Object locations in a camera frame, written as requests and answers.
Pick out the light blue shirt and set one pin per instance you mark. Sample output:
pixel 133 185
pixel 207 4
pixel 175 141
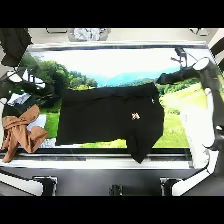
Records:
pixel 19 98

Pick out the white garment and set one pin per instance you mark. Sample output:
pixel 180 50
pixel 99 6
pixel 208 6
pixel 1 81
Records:
pixel 196 133

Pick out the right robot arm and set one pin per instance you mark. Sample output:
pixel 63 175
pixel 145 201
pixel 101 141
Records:
pixel 213 100

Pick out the brown garment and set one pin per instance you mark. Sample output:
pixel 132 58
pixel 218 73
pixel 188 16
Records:
pixel 23 131

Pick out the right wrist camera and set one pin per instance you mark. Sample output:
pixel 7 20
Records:
pixel 180 56

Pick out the silver frame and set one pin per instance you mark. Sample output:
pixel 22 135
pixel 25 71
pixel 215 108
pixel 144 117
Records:
pixel 100 164

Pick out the black T-shirt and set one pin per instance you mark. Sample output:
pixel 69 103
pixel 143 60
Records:
pixel 106 116

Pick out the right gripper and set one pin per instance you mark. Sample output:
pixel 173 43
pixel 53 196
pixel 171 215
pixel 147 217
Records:
pixel 169 78

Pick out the heap of clothes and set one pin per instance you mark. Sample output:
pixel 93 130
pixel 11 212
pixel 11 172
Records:
pixel 88 33

